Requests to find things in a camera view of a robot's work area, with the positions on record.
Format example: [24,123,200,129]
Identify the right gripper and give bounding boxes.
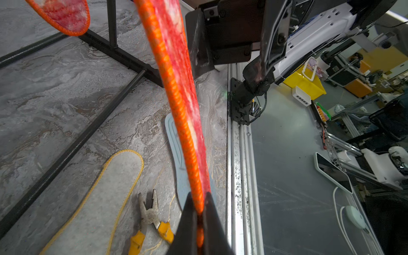
[185,1,293,79]

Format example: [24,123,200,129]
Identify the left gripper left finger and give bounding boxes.
[166,192,198,255]

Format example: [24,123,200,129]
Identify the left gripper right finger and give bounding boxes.
[203,192,234,255]

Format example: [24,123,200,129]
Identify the red patterned insole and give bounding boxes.
[26,0,90,37]
[135,1,210,248]

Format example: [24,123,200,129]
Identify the black clothes rack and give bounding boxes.
[1,1,155,245]

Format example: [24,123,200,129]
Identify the beige yellow-edged insole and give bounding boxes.
[40,149,144,255]

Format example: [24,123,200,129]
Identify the light blue insole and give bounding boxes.
[165,113,191,209]

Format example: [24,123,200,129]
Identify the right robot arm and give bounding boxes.
[184,1,394,125]

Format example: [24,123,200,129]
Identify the white power strip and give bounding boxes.
[292,86,311,107]

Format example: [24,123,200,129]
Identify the yellow bin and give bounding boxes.
[283,65,326,100]

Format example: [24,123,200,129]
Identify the smartphone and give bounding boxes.
[313,153,353,194]

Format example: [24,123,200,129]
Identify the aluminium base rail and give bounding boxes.
[226,63,264,255]

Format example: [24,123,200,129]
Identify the yellow handled pliers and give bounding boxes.
[128,189,174,255]

